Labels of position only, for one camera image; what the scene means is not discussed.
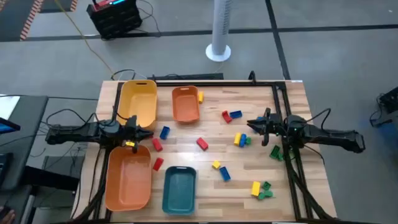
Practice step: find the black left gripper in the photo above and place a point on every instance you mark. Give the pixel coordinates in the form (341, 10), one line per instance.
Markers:
(132, 133)

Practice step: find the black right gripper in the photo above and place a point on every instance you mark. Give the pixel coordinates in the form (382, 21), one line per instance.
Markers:
(273, 124)

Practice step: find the blue toy block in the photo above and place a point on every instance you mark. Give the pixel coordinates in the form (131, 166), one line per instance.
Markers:
(164, 132)
(235, 114)
(242, 140)
(259, 118)
(224, 173)

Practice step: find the small green toy block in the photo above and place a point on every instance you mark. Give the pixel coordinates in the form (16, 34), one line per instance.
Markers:
(248, 141)
(266, 185)
(280, 156)
(261, 196)
(269, 193)

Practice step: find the red toy block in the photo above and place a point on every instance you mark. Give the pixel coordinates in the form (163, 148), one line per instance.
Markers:
(202, 143)
(226, 117)
(157, 144)
(158, 164)

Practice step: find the small yellow toy block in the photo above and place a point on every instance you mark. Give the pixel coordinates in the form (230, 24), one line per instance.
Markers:
(216, 164)

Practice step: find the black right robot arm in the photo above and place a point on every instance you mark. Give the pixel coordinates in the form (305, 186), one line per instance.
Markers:
(326, 137)

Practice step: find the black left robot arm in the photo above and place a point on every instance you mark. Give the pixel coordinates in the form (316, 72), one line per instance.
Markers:
(77, 132)

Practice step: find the yellow plastic bin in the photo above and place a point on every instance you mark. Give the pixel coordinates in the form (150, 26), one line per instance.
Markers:
(138, 99)

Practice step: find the large orange plastic bin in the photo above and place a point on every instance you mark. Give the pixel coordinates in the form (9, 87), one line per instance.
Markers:
(129, 180)

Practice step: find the small orange plastic bin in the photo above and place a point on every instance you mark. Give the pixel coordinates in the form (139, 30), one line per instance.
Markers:
(185, 105)

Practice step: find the teal plastic bin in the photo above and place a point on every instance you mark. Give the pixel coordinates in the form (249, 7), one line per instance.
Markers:
(179, 191)

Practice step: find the black equipment crate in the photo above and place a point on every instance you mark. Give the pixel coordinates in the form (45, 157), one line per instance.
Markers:
(118, 21)

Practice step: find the black side desk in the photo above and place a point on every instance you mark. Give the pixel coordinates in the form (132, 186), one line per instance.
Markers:
(28, 140)

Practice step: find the black screen device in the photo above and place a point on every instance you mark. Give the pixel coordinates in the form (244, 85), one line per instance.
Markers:
(7, 127)

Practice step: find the red electronic device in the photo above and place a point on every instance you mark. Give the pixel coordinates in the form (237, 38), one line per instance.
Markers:
(104, 3)

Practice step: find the white paper sheet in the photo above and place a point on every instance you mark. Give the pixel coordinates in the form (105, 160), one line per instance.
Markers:
(7, 105)

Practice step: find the black mat with hazard stripes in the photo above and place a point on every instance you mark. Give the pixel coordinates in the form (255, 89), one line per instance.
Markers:
(59, 5)
(12, 18)

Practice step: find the person's hand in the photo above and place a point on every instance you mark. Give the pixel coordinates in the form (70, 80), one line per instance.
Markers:
(6, 216)

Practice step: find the black frame bracket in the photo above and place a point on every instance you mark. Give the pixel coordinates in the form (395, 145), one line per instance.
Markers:
(252, 76)

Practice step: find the white fan pedestal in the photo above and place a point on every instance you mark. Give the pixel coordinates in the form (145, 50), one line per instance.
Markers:
(220, 25)

